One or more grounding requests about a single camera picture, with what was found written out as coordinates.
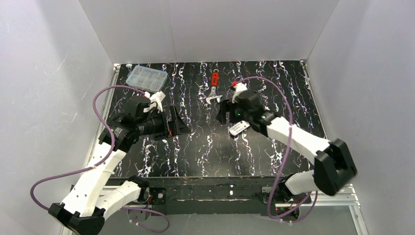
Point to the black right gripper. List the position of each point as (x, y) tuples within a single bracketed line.
[(229, 112)]

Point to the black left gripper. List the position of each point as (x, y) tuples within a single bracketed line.
[(170, 124)]

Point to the white air conditioner remote control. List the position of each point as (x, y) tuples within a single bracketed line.
[(238, 128)]

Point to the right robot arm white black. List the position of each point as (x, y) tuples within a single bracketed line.
[(333, 164)]

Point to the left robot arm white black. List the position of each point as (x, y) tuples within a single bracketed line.
[(84, 211)]

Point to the clear plastic screw box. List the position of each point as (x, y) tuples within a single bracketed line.
[(146, 79)]

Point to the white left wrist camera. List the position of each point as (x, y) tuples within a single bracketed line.
[(155, 101)]

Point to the red handled adjustable wrench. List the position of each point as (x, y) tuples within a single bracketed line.
[(213, 96)]

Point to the black front mounting rail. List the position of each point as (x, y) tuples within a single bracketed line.
[(209, 195)]

